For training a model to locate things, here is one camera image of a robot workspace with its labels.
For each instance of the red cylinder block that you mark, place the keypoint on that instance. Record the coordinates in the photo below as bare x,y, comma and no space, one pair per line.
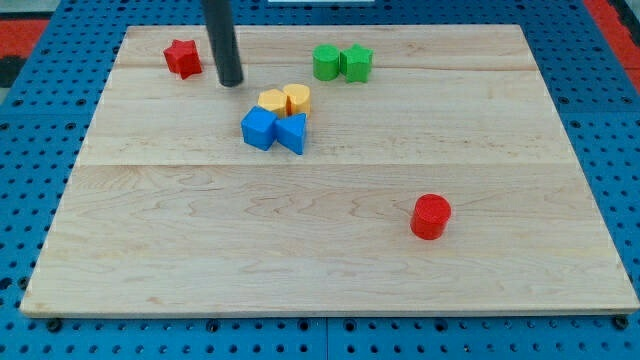
431,215

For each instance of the yellow hexagon block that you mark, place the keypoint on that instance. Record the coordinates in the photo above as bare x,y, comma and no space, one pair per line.
274,100

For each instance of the yellow heart block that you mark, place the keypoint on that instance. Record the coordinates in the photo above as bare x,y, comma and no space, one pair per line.
298,99

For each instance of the green cylinder block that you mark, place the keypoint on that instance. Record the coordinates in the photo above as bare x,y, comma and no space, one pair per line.
326,62

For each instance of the red star block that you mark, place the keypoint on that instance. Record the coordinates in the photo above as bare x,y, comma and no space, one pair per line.
182,58

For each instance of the blue cube block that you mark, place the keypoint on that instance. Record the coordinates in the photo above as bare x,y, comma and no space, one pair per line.
258,128

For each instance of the blue triangle block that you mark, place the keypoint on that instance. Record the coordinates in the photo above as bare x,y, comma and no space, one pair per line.
291,132

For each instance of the green star block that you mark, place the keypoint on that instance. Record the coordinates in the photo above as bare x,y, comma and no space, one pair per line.
356,63

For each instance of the light wooden board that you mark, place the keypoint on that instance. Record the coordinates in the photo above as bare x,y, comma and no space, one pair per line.
168,213

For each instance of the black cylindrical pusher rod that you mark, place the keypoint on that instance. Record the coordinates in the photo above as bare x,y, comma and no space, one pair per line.
219,24

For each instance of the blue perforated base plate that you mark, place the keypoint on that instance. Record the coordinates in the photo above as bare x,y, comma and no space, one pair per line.
50,105

